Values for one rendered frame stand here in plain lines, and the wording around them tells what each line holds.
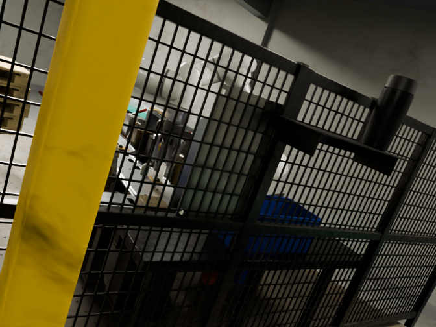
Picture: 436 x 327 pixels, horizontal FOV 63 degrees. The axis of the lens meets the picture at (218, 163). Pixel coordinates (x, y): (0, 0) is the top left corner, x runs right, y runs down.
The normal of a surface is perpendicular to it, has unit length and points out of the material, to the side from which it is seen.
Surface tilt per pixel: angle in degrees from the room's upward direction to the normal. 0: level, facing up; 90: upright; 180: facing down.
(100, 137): 90
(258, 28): 90
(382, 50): 90
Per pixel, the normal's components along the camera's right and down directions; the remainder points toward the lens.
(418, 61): -0.59, -0.03
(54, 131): 0.50, 0.36
